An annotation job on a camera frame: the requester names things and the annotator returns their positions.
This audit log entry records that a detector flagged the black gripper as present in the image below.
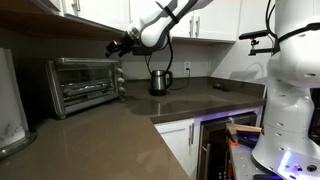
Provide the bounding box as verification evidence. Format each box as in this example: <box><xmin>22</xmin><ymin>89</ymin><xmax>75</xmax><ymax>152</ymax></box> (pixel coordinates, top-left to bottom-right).
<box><xmin>105</xmin><ymin>31</ymin><xmax>137</xmax><ymax>58</ymax></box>

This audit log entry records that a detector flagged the silver toaster oven body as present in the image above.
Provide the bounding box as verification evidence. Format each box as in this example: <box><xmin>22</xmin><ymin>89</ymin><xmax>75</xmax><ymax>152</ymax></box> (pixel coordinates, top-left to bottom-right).
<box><xmin>45</xmin><ymin>57</ymin><xmax>127</xmax><ymax>120</ymax></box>

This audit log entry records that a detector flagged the white lower cabinet door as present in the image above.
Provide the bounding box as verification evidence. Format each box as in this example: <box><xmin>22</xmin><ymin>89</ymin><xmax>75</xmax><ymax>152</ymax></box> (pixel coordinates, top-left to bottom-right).
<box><xmin>154</xmin><ymin>117</ymin><xmax>198</xmax><ymax>180</ymax></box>

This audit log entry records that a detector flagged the stainless steel electric kettle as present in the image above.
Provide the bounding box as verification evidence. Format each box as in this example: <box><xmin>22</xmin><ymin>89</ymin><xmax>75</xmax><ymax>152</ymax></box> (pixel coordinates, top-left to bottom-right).
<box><xmin>149</xmin><ymin>69</ymin><xmax>174</xmax><ymax>92</ymax></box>

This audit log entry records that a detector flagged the black kettle base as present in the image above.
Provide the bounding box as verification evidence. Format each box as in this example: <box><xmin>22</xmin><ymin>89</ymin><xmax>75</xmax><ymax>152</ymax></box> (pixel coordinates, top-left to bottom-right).
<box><xmin>148</xmin><ymin>88</ymin><xmax>168</xmax><ymax>97</ymax></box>

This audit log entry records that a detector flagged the small black countertop object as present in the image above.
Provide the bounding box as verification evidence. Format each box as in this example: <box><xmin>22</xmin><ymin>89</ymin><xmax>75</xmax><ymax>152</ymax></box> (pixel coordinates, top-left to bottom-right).
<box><xmin>213</xmin><ymin>83</ymin><xmax>232</xmax><ymax>93</ymax></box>

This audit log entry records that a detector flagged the white canister with metal base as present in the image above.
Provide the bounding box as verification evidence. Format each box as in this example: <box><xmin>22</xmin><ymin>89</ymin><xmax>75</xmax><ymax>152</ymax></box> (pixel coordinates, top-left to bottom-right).
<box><xmin>0</xmin><ymin>47</ymin><xmax>38</xmax><ymax>160</ymax></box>

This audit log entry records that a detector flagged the stainless undercounter cooler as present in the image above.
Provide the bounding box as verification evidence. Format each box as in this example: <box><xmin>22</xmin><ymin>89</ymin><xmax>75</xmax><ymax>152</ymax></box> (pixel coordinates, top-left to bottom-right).
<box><xmin>195</xmin><ymin>112</ymin><xmax>259</xmax><ymax>180</ymax></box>

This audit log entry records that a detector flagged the small orange object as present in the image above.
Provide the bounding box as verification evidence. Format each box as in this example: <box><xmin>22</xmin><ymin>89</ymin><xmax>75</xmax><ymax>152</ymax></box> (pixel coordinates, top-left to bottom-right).
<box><xmin>227</xmin><ymin>137</ymin><xmax>239</xmax><ymax>147</ymax></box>

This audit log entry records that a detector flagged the wooden block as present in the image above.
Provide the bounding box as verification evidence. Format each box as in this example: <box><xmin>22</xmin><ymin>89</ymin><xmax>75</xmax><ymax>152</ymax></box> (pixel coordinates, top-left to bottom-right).
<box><xmin>225</xmin><ymin>122</ymin><xmax>263</xmax><ymax>136</ymax></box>

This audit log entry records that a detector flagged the dark blue-lit box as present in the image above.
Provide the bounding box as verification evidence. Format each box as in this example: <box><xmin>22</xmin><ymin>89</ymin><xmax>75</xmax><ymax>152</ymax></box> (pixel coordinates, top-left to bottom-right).
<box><xmin>235</xmin><ymin>131</ymin><xmax>263</xmax><ymax>148</ymax></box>

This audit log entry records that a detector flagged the perforated metal robot table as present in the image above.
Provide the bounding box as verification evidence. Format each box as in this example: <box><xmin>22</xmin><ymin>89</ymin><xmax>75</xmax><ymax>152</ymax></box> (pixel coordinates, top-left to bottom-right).
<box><xmin>229</xmin><ymin>143</ymin><xmax>279</xmax><ymax>180</ymax></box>

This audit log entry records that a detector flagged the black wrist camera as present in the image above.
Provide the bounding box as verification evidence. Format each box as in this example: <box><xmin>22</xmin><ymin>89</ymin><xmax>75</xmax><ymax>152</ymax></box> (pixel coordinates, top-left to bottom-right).
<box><xmin>131</xmin><ymin>45</ymin><xmax>158</xmax><ymax>57</ymax></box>

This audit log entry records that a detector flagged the white wall outlet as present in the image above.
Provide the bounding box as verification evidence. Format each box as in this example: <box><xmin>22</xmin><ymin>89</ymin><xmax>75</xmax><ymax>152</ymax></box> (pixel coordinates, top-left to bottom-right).
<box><xmin>183</xmin><ymin>61</ymin><xmax>192</xmax><ymax>75</ymax></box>

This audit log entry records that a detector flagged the black kettle power cord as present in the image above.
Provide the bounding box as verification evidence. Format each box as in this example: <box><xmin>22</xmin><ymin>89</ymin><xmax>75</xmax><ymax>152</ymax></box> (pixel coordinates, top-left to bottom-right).
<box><xmin>168</xmin><ymin>68</ymin><xmax>192</xmax><ymax>92</ymax></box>

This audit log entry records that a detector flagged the silver lower cabinet handle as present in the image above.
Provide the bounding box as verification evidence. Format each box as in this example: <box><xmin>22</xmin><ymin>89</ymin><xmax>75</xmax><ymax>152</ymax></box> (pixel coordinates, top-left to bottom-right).
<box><xmin>188</xmin><ymin>123</ymin><xmax>195</xmax><ymax>146</ymax></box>

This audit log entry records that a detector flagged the black stereo camera on mount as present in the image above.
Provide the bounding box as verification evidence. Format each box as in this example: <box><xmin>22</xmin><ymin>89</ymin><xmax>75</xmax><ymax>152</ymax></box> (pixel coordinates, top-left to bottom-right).
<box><xmin>238</xmin><ymin>28</ymin><xmax>275</xmax><ymax>57</ymax></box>

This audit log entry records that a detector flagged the silver cooler door handle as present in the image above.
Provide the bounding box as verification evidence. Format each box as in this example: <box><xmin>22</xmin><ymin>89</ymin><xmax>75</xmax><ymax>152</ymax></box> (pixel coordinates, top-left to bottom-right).
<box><xmin>202</xmin><ymin>143</ymin><xmax>212</xmax><ymax>180</ymax></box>

